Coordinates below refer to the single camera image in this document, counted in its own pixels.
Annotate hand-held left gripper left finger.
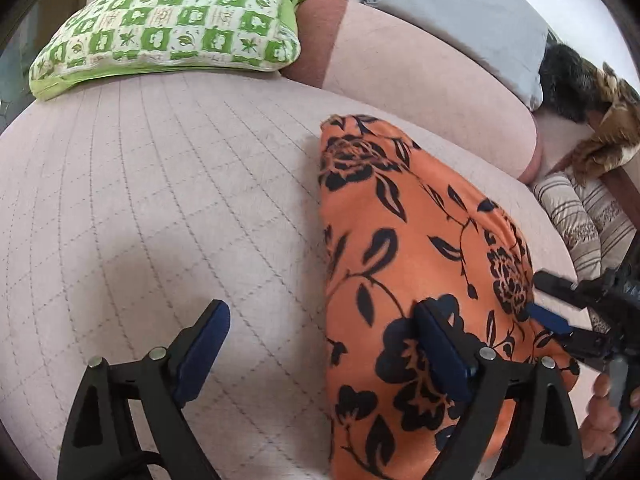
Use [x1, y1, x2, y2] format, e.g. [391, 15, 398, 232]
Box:
[56, 300, 232, 480]

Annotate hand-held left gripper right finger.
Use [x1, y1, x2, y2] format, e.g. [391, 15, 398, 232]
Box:
[414, 299, 586, 480]

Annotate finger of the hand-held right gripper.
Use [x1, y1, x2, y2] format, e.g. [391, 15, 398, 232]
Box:
[525, 302, 618, 361]
[532, 270, 608, 312]

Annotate orange black floral blouse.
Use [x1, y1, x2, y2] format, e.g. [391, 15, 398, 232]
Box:
[319, 114, 581, 480]

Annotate person's right hand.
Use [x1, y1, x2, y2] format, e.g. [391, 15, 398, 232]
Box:
[581, 372, 625, 459]

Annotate striped cushion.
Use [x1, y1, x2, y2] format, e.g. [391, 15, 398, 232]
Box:
[532, 170, 638, 281]

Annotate brown patterned cloth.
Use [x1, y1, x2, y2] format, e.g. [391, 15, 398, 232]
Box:
[570, 62, 640, 186]

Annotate pink quilted bed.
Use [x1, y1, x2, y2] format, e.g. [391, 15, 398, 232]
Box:
[0, 70, 596, 480]

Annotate black furry cloth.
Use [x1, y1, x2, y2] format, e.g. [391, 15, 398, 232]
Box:
[540, 42, 613, 123]

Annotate pink bolster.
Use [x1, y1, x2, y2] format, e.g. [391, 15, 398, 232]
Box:
[282, 0, 546, 183]

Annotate grey pillow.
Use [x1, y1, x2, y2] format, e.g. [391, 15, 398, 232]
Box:
[360, 0, 551, 111]

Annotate green checked pillow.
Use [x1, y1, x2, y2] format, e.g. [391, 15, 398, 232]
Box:
[29, 0, 311, 101]

